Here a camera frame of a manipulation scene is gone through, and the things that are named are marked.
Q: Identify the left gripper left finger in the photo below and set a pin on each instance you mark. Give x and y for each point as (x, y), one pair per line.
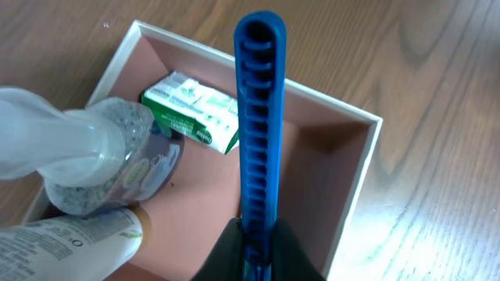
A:
(225, 260)

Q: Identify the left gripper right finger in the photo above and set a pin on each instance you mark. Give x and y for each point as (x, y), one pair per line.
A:
(289, 262)

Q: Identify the white Pantene tube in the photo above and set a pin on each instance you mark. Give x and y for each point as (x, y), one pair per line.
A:
(71, 247)

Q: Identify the blue soap pump bottle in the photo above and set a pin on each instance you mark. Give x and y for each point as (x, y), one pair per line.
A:
(112, 153)

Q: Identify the green white soap bar package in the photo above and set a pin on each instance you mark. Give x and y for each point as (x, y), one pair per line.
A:
(202, 113)

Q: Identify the blue disposable razor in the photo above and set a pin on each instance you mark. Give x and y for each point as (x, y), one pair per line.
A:
(260, 41)

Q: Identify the white box with pink interior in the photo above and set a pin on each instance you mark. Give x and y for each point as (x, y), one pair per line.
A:
(326, 150)

